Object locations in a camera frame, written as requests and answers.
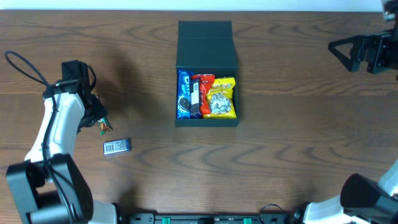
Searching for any blue Oreo pack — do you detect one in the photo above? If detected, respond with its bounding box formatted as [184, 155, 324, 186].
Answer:
[177, 69, 192, 119]

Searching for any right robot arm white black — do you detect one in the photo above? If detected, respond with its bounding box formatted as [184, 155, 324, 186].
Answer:
[286, 28, 397, 224]

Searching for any red Hacks candy bag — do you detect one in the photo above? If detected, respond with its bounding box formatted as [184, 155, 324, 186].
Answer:
[192, 74, 215, 115]

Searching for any KitKat bar red green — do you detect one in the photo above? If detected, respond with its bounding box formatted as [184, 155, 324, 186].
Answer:
[98, 116, 113, 135]

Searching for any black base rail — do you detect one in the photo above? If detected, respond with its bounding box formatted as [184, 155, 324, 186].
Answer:
[118, 212, 290, 224]

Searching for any small blue barcode packet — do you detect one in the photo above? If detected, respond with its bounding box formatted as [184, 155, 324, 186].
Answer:
[103, 139, 131, 156]

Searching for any dark green box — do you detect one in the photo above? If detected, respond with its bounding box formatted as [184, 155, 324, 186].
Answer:
[175, 21, 241, 128]

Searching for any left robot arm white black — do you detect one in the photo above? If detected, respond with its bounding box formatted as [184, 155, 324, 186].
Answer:
[6, 60, 118, 223]

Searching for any yellow candy bag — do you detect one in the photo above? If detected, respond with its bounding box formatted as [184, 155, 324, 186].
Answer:
[203, 77, 237, 119]

